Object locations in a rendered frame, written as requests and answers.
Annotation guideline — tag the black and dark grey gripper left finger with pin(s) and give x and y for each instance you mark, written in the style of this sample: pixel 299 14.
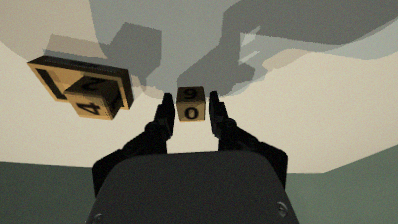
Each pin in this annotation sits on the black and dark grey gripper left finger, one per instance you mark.
pixel 151 141

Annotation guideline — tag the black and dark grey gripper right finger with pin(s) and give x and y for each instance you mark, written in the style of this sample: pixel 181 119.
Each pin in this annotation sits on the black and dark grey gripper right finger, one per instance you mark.
pixel 226 129

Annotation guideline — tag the wooden number cube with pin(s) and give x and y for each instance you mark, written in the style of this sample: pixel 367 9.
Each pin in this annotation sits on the wooden number cube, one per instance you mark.
pixel 191 104
pixel 93 97

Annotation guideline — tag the dark brown calendar tray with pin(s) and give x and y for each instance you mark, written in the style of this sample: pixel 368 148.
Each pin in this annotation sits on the dark brown calendar tray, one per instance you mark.
pixel 58 74

